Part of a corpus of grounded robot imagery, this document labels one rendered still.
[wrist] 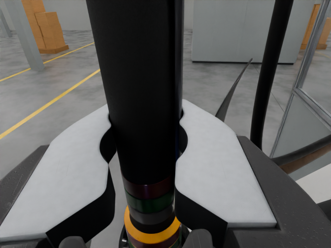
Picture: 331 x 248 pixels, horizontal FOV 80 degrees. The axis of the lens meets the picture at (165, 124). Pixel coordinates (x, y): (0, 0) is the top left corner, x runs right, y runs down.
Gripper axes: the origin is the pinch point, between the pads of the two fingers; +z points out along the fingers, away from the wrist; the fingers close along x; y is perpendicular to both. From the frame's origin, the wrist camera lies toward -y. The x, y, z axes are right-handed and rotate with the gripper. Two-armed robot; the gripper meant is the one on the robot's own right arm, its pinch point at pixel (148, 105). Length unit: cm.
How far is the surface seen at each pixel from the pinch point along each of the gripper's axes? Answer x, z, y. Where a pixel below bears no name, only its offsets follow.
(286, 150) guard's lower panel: 89, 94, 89
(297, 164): 16.1, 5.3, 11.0
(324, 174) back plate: 34.4, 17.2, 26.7
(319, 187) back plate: 32.6, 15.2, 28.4
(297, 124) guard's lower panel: 89, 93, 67
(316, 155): 19.3, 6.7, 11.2
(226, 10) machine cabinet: 166, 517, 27
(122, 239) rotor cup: -6.6, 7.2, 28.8
